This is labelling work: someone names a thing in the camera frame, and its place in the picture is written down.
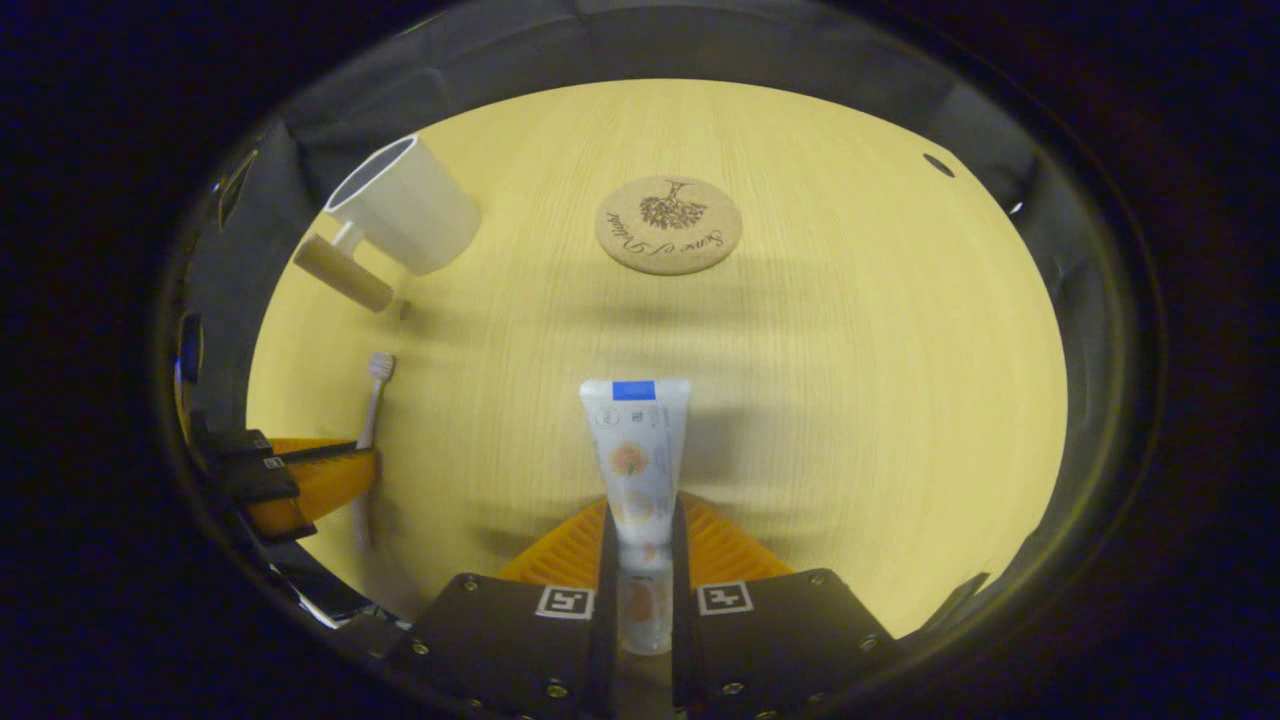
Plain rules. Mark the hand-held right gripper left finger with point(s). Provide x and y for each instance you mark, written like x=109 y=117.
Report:
x=607 y=560

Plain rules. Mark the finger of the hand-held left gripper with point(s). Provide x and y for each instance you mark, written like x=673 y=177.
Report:
x=240 y=450
x=310 y=490

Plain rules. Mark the white toothbrush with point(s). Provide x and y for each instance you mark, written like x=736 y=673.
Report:
x=380 y=367

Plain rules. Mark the black backdrop cloth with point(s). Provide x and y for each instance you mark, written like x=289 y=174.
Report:
x=700 y=40

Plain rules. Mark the white toothpaste tube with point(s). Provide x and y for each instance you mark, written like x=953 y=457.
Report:
x=635 y=470

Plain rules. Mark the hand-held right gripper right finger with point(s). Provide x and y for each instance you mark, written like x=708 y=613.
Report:
x=683 y=560

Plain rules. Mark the round cork coaster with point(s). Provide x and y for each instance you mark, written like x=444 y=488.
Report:
x=690 y=245

